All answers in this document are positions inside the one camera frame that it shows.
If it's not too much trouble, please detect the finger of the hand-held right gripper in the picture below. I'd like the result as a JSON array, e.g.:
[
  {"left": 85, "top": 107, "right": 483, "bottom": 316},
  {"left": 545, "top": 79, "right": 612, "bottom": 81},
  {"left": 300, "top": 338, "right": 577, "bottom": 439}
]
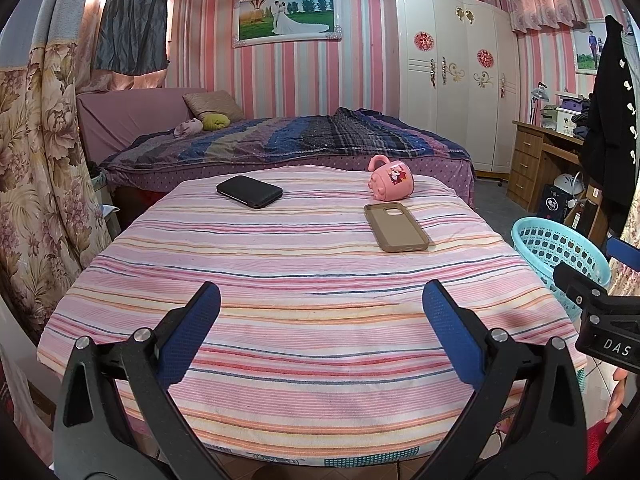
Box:
[
  {"left": 552, "top": 261, "right": 608, "bottom": 311},
  {"left": 606, "top": 237, "right": 640, "bottom": 267}
]

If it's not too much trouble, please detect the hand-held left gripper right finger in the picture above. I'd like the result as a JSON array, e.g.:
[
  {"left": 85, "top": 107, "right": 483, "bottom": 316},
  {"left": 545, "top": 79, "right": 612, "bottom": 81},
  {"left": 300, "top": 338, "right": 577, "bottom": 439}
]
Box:
[{"left": 421, "top": 280, "right": 586, "bottom": 480}]

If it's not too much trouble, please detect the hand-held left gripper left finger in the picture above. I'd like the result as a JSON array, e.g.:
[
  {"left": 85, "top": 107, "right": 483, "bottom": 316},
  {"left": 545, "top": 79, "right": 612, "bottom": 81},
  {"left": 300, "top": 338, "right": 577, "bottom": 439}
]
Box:
[{"left": 52, "top": 281, "right": 223, "bottom": 480}]

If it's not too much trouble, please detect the turquoise plastic basket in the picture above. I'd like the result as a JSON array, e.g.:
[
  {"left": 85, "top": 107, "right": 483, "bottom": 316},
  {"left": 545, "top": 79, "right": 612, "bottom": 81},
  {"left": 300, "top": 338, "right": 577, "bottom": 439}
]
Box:
[{"left": 511, "top": 216, "right": 612, "bottom": 311}]

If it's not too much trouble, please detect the brown phone case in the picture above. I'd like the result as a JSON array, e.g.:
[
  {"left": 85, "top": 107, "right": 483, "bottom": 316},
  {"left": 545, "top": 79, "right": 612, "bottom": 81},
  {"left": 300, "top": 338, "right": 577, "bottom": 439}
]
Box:
[{"left": 364, "top": 202, "right": 431, "bottom": 253}]

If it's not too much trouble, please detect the person's right hand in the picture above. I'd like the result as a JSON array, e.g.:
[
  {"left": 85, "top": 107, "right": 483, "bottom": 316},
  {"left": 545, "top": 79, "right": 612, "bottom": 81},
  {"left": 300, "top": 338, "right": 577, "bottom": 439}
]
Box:
[{"left": 607, "top": 366, "right": 630, "bottom": 426}]

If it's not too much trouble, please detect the pink floral curtain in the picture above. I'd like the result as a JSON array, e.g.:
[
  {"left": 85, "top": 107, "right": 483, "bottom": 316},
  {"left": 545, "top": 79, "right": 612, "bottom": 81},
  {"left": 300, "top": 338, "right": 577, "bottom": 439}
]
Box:
[{"left": 607, "top": 260, "right": 640, "bottom": 298}]

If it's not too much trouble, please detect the cardboard box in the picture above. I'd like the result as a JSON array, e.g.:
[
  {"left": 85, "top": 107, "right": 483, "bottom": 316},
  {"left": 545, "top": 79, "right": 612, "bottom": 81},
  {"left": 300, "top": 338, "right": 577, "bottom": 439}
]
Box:
[{"left": 565, "top": 185, "right": 608, "bottom": 241}]

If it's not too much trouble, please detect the black gift bag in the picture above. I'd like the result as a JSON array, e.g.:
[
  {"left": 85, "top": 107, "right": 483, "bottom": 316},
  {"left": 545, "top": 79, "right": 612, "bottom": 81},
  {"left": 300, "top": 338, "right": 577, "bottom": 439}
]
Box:
[{"left": 541, "top": 183, "right": 576, "bottom": 219}]

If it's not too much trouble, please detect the white helmet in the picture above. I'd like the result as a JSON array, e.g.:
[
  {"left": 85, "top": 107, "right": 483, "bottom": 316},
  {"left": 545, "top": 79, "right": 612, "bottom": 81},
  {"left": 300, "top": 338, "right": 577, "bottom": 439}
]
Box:
[{"left": 552, "top": 172, "right": 586, "bottom": 196}]

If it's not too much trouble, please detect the black coat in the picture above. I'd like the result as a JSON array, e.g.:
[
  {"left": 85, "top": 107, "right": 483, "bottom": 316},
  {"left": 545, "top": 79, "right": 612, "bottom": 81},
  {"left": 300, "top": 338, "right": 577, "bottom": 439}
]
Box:
[{"left": 580, "top": 15, "right": 640, "bottom": 236}]

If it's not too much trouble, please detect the pink striped tablecloth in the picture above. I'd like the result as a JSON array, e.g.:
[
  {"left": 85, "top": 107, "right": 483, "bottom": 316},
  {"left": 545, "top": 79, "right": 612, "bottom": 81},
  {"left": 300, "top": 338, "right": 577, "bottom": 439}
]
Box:
[{"left": 37, "top": 165, "right": 588, "bottom": 461}]

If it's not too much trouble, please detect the wooden desk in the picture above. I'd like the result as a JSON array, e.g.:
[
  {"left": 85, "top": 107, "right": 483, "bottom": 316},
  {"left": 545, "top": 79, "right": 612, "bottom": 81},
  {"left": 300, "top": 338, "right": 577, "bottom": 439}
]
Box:
[{"left": 506, "top": 119, "right": 596, "bottom": 213}]

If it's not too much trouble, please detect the white storage box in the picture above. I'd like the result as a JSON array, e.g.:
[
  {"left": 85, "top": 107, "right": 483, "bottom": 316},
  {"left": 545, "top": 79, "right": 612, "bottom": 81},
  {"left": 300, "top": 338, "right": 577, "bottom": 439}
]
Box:
[{"left": 540, "top": 105, "right": 578, "bottom": 137}]

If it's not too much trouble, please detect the white bedside cabinet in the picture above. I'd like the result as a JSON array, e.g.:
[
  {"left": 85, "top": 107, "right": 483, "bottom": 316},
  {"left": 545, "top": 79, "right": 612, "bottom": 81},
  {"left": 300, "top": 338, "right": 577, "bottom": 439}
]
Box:
[{"left": 92, "top": 170, "right": 123, "bottom": 241}]

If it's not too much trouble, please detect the black smartphone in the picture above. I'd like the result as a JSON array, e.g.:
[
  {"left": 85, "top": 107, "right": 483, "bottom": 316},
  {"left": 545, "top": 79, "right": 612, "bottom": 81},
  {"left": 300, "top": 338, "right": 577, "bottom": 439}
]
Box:
[{"left": 216, "top": 175, "right": 284, "bottom": 209}]

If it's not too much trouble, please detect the pink cartoon mug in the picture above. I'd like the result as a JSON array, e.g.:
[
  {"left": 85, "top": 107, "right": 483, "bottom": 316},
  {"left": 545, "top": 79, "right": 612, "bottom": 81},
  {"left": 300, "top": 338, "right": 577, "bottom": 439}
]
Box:
[{"left": 368, "top": 155, "right": 415, "bottom": 201}]

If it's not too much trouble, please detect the white wardrobe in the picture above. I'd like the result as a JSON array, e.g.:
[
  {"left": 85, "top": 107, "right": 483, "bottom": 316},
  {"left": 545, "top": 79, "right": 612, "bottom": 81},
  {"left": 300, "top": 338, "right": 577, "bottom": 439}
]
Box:
[{"left": 389, "top": 0, "right": 521, "bottom": 176}]

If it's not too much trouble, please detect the beige floral curtain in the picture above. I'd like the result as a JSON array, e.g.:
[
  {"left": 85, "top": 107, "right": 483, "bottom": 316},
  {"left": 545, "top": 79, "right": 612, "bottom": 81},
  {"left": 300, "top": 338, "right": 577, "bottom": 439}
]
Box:
[{"left": 0, "top": 0, "right": 113, "bottom": 346}]

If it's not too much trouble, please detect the striped patchwork blanket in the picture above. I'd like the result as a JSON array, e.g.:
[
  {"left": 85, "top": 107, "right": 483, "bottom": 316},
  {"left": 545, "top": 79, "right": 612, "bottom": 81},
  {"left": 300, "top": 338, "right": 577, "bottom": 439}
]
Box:
[{"left": 100, "top": 107, "right": 473, "bottom": 171}]

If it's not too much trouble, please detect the beige pillow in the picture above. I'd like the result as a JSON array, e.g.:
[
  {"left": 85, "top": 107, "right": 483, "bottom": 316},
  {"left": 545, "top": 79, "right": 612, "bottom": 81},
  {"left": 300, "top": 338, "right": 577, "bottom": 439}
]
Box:
[{"left": 182, "top": 90, "right": 246, "bottom": 122}]

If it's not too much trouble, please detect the purple bed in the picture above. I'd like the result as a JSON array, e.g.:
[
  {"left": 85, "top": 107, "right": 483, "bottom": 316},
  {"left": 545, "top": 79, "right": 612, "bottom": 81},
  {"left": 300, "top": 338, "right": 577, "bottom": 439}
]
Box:
[{"left": 76, "top": 87, "right": 476, "bottom": 206}]

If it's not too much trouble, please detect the pink satin curtain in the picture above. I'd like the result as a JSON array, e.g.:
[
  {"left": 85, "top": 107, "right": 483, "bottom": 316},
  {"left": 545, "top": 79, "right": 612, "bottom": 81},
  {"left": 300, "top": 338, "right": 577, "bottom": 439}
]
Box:
[{"left": 75, "top": 0, "right": 173, "bottom": 93}]

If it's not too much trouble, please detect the dark grey curtain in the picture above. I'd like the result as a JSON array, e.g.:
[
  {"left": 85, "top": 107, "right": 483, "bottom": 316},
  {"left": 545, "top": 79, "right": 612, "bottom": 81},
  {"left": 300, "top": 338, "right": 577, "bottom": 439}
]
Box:
[{"left": 92, "top": 0, "right": 171, "bottom": 77}]

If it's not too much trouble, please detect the small framed wall photo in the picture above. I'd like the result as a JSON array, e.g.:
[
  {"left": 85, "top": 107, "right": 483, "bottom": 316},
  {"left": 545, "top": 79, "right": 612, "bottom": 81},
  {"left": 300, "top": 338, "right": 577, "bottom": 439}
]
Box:
[{"left": 574, "top": 19, "right": 607, "bottom": 76}]

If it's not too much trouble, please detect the framed wall poster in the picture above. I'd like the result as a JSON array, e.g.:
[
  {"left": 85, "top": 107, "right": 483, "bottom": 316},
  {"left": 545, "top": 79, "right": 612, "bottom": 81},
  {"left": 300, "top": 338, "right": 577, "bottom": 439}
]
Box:
[{"left": 232, "top": 0, "right": 343, "bottom": 49}]

